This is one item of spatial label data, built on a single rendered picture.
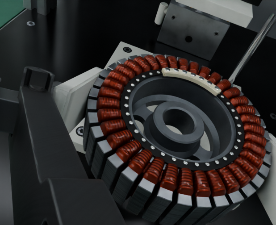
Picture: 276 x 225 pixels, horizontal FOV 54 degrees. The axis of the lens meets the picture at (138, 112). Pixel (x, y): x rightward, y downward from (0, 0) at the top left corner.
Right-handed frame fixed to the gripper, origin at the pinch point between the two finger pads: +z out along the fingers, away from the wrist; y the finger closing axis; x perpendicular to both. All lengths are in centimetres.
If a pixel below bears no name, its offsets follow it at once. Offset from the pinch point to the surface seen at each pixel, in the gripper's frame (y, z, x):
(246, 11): 2.5, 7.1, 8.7
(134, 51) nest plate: -5.5, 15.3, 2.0
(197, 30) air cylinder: 0.6, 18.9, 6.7
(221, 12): 0.7, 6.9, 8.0
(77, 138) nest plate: -6.3, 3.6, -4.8
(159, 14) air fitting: -4.5, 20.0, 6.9
